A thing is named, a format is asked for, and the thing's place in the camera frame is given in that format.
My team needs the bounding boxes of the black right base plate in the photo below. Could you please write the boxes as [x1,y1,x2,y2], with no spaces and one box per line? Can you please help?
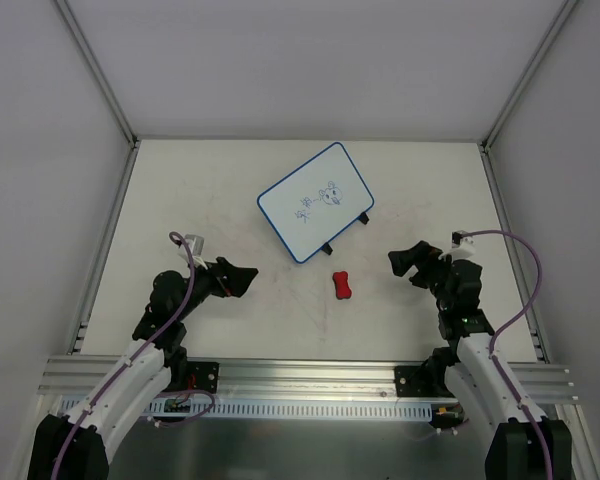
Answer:
[393,365,453,398]

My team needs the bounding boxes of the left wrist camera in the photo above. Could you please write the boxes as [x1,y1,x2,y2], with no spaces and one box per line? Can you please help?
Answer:
[178,234,206,267]

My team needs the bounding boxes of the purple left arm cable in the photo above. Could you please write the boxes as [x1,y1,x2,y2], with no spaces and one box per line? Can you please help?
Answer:
[52,231,215,480]

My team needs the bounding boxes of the right aluminium frame post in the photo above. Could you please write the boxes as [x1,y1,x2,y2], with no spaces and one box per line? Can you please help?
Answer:
[480,0,580,151]

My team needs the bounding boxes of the blue framed whiteboard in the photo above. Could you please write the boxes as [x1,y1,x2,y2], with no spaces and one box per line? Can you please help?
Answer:
[257,142,375,264]

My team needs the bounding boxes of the aluminium mounting rail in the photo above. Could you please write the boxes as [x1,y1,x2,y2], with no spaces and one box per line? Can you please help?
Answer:
[37,353,580,404]

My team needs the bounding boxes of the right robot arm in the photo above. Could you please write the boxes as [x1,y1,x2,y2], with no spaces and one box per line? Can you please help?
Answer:
[388,233,572,479]

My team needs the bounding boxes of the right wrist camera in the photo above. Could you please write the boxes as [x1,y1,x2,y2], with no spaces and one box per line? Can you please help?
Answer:
[439,231,476,262]

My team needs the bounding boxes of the red bone-shaped eraser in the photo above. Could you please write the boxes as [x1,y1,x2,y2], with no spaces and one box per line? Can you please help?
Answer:
[332,271,352,300]

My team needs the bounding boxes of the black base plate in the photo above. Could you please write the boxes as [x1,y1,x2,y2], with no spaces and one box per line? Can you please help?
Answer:
[393,365,453,398]
[169,360,220,394]

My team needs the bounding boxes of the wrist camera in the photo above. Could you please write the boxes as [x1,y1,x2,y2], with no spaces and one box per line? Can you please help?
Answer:
[178,234,206,267]
[439,231,476,262]

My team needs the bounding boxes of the left aluminium frame post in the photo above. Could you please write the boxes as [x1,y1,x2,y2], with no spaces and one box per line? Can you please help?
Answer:
[52,0,138,147]

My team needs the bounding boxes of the white slotted cable duct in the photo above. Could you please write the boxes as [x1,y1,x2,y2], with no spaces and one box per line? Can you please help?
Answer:
[59,397,434,422]

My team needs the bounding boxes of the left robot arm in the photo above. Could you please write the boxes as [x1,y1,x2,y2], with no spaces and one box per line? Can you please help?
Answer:
[27,257,258,479]

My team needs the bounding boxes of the aluminium frame post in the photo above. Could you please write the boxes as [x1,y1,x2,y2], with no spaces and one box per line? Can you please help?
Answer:
[480,0,580,151]
[52,0,138,147]

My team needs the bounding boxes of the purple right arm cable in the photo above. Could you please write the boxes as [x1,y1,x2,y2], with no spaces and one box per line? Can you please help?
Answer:
[459,229,554,480]

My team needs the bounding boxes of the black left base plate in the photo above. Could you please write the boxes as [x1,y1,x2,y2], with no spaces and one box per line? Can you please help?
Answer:
[169,360,220,394]

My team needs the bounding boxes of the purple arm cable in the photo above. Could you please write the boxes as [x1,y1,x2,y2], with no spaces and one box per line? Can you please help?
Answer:
[459,229,554,480]
[52,231,215,480]

